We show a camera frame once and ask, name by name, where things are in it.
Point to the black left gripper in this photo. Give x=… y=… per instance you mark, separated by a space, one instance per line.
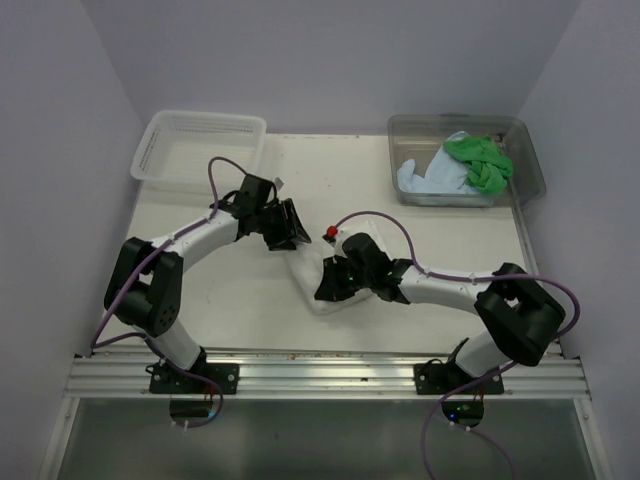
x=290 y=227

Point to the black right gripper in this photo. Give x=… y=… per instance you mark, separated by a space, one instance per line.
x=330 y=289

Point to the white towel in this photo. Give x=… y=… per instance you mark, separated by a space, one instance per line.
x=306 y=266

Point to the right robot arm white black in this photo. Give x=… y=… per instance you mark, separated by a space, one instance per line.
x=519 y=316

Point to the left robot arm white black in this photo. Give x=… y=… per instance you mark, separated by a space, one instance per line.
x=145 y=288

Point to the white plastic basket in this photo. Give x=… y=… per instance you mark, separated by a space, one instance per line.
x=177 y=145

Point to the light blue towel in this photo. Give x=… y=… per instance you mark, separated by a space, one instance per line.
x=443 y=175

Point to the grey transparent plastic bin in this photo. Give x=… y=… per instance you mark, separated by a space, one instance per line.
x=408 y=132

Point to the green towel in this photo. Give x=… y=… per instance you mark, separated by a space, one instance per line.
x=488 y=169

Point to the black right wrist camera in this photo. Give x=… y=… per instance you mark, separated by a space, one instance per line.
x=363 y=251

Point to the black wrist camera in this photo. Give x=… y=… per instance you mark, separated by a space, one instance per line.
x=255 y=195
x=363 y=251

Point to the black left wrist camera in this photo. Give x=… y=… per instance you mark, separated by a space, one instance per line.
x=255 y=195

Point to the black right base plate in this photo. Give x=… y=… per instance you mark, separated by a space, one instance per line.
x=438 y=378

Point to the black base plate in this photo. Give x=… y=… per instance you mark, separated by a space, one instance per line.
x=212 y=377
x=438 y=378

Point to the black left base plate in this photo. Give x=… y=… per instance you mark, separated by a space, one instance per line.
x=212 y=377

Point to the aluminium mounting rail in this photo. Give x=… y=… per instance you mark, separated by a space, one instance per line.
x=120 y=372

